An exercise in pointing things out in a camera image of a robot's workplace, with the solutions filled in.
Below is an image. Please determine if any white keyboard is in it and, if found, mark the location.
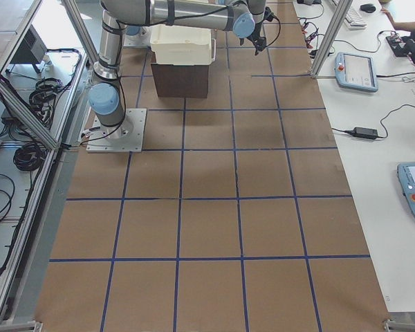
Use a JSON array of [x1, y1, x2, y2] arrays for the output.
[[344, 6, 367, 30]]

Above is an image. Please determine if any dark brown wooden drawer box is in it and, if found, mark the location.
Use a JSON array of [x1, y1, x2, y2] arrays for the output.
[[151, 63, 210, 98]]

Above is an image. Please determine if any black power adapter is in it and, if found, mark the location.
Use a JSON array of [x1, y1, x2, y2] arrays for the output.
[[344, 127, 378, 140]]

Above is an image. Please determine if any cream plastic tray stack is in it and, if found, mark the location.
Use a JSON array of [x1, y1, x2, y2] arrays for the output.
[[150, 24, 216, 66]]

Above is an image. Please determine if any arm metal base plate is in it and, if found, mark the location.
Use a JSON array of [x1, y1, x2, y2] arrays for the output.
[[86, 109, 147, 153]]

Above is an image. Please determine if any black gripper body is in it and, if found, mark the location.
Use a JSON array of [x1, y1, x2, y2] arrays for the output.
[[248, 10, 273, 44]]

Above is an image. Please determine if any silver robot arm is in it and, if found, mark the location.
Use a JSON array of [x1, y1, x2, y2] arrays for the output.
[[88, 1, 275, 151]]

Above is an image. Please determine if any person hand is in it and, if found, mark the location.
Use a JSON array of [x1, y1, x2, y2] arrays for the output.
[[381, 8, 395, 24]]

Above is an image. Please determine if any aluminium frame post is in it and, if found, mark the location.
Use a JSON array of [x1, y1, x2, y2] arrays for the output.
[[310, 0, 353, 79]]

